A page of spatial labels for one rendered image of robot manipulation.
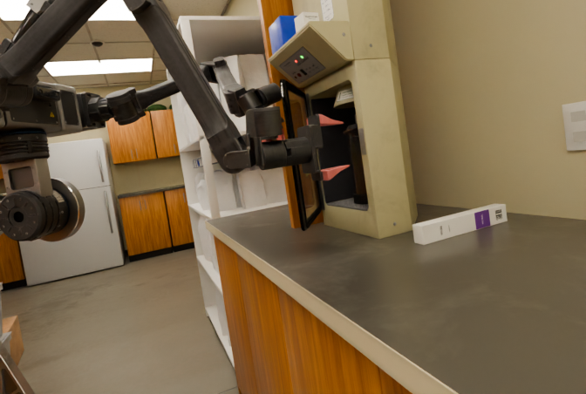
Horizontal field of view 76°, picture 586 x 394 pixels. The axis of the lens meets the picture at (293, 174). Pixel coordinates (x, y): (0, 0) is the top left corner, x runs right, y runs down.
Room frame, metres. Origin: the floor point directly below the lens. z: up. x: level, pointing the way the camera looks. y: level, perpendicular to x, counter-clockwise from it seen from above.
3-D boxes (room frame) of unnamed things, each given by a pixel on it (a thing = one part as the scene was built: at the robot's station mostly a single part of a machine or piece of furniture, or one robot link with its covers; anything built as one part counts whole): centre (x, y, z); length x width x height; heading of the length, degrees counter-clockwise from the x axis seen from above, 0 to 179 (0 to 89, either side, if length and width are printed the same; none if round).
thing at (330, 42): (1.10, -0.09, 1.46); 0.32 x 0.11 x 0.10; 22
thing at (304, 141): (0.80, -0.02, 1.20); 0.07 x 0.07 x 0.10; 22
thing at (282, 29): (1.17, -0.06, 1.56); 0.10 x 0.10 x 0.09; 22
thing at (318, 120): (0.83, -0.08, 1.23); 0.09 x 0.07 x 0.07; 112
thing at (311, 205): (1.10, -0.04, 1.19); 0.30 x 0.01 x 0.40; 167
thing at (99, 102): (1.33, 0.63, 1.45); 0.09 x 0.08 x 0.12; 173
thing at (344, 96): (1.14, -0.24, 1.34); 0.18 x 0.18 x 0.05
